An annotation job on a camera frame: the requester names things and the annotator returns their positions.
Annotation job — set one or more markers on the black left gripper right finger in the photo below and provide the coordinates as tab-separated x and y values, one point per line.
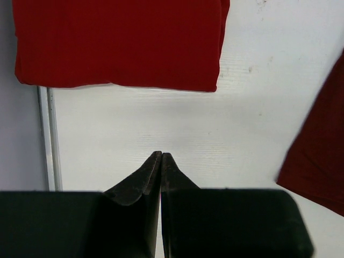
200	222

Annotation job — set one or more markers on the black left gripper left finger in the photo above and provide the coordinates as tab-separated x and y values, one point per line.
119	222

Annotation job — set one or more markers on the dark maroon t shirt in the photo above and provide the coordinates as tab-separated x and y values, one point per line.
313	167

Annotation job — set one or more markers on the folded red t shirt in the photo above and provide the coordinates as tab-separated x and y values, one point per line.
156	44

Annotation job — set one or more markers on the aluminium table edge rail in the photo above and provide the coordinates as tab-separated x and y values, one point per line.
50	134

